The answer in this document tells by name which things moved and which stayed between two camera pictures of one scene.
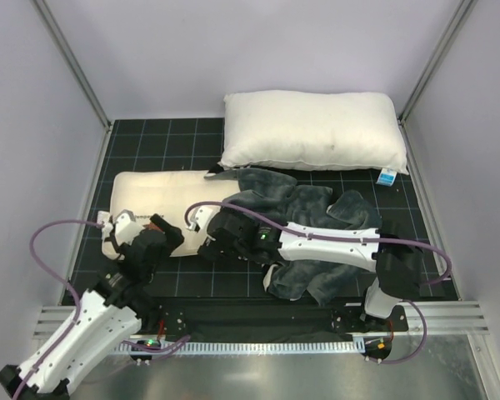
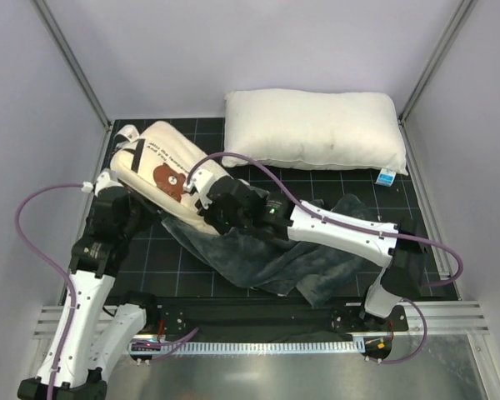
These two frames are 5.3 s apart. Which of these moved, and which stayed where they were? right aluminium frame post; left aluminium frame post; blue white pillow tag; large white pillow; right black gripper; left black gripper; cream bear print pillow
Moved: cream bear print pillow; right black gripper; left black gripper
Stayed: left aluminium frame post; large white pillow; blue white pillow tag; right aluminium frame post
